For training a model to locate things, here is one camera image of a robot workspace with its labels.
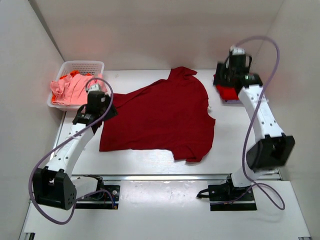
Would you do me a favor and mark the dark red t-shirt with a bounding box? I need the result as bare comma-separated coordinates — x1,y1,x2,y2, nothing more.
99,66,216,163

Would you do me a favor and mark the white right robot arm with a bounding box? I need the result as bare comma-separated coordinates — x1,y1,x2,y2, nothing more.
213,47,295,189

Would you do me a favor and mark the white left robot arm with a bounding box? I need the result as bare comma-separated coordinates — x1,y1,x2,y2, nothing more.
32,90,117,210

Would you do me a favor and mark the bright red folded t-shirt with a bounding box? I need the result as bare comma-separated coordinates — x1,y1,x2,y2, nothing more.
213,74,240,103

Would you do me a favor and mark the pink crumpled t-shirt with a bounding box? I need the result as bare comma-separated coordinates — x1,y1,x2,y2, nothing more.
49,73,104,107

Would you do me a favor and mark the white perforated plastic basket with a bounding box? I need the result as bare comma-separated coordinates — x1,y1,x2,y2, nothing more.
47,60,105,112

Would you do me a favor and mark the orange t-shirt in basket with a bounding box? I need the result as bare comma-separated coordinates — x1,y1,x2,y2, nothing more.
51,70,93,105

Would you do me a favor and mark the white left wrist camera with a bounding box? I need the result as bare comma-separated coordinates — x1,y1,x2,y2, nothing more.
86,83,102,94

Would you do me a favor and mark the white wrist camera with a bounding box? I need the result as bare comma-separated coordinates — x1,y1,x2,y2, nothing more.
229,45,246,56
86,83,102,94

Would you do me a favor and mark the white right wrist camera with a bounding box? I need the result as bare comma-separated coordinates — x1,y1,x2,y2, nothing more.
229,45,246,56

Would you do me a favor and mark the aluminium front rail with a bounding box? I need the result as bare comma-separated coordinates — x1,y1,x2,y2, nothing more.
44,172,282,182

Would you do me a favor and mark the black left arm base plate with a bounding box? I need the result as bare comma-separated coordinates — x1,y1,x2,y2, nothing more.
75,180,121,210

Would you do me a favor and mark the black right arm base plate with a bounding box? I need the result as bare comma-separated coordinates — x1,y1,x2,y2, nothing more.
196,182,257,212

